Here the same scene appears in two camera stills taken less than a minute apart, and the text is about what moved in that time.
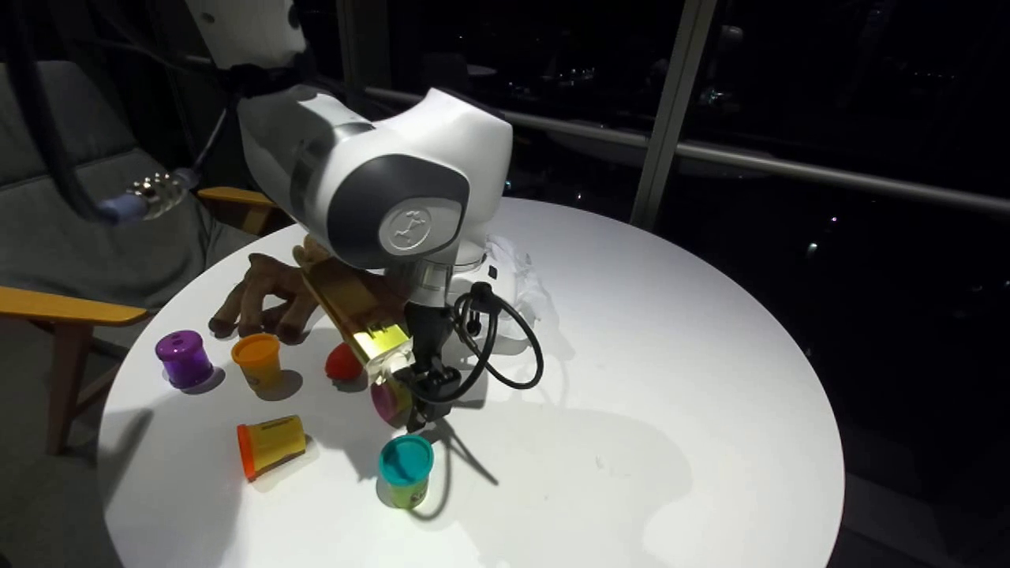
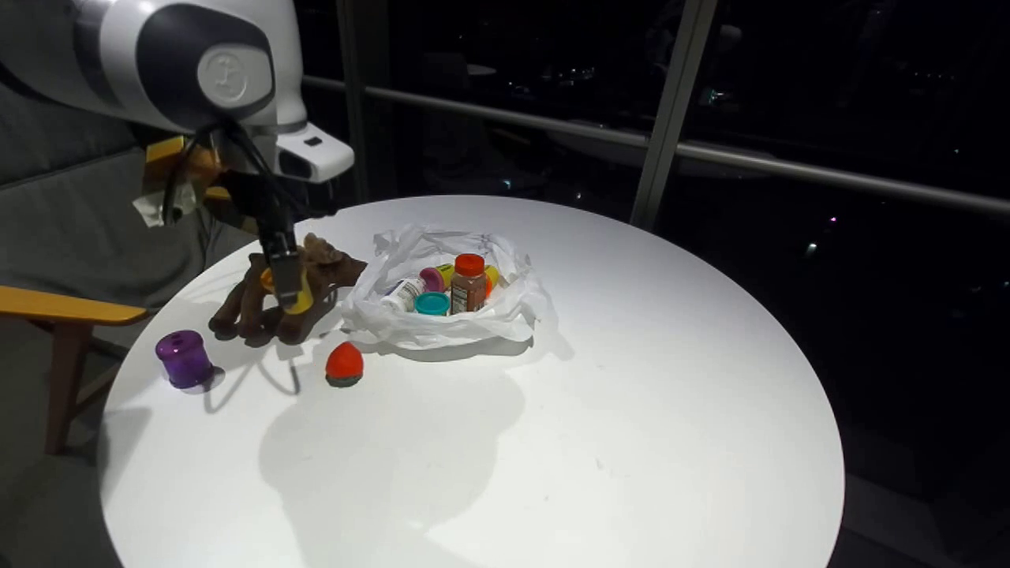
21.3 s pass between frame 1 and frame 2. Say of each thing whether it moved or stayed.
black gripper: moved
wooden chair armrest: stayed
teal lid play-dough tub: moved
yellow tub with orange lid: moved
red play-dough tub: stayed
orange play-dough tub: moved
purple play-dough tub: stayed
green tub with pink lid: moved
